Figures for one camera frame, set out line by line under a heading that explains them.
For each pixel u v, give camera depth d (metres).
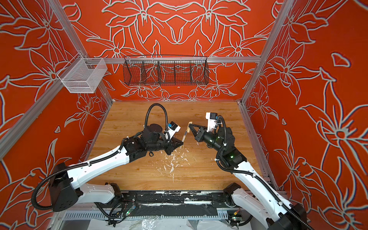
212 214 0.70
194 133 0.65
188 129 0.68
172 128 0.62
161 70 1.00
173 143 0.62
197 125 0.64
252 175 0.46
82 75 0.92
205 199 0.74
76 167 0.42
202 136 0.60
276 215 0.38
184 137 0.70
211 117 0.62
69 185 0.39
